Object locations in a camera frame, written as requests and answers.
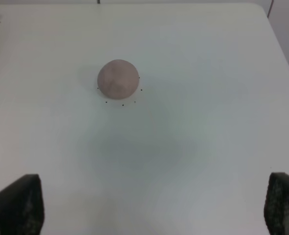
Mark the pink peach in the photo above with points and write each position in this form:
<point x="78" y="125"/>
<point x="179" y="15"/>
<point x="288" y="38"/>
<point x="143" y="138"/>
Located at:
<point x="118" y="79"/>

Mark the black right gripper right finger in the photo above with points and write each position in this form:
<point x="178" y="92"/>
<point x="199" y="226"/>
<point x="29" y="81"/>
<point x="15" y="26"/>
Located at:
<point x="276" y="208"/>

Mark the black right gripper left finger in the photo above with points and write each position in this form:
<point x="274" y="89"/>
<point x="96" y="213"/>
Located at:
<point x="22" y="207"/>

